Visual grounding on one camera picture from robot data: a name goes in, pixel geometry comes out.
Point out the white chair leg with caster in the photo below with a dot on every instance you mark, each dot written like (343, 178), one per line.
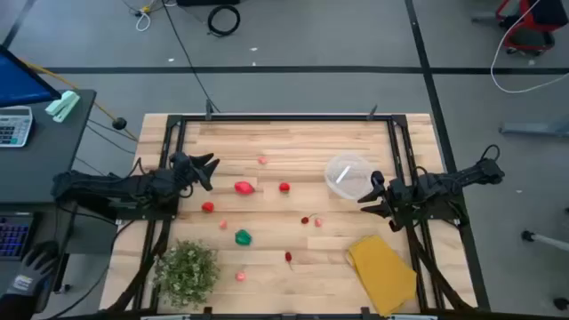
(544, 240)

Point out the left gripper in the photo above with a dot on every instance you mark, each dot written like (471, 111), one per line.
(183, 172)

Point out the black computer keyboard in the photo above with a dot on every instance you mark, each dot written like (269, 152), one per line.
(13, 235)

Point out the red chili toy green stem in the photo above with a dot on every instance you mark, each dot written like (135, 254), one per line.
(288, 256)

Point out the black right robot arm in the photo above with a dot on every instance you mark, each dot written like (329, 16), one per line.
(453, 180)

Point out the red bell pepper toy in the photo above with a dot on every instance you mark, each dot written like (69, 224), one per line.
(244, 187)

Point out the grey calculator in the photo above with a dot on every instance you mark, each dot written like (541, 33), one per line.
(13, 126)

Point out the small red strawberry toy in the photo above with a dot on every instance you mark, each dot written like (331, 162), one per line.
(305, 220)

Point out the green artificial plant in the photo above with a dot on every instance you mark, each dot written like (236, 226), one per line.
(186, 273)

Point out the black metal table frame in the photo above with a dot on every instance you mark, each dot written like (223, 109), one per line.
(289, 118)

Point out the person's forearm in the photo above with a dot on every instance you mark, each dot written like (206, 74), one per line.
(15, 306)

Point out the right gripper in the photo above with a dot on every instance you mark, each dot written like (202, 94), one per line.
(400, 200)

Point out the blue computer screen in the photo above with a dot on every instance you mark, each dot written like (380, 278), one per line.
(20, 82)

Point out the yellow folded cloth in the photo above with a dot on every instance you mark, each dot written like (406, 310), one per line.
(382, 275)

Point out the green bell pepper toy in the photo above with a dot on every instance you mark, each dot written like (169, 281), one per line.
(242, 237)

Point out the clear plastic tupperware container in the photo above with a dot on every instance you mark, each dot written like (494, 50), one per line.
(338, 171)

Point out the black round knob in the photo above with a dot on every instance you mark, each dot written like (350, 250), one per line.
(119, 123)

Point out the grey metal floor base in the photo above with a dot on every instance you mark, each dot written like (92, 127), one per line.
(533, 129)

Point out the person's gloved hand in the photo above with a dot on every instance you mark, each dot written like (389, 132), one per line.
(35, 266)

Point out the red and black chair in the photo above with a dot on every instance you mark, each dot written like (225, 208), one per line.
(533, 26)

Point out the red tomato toy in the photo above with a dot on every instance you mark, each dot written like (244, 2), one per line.
(284, 187)

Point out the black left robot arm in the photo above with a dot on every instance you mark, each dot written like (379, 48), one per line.
(111, 186)

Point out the black desk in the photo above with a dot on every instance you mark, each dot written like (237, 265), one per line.
(49, 155)

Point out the mint green stapler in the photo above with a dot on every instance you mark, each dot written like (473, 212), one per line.
(63, 106)

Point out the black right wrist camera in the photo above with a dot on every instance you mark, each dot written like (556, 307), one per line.
(378, 178)

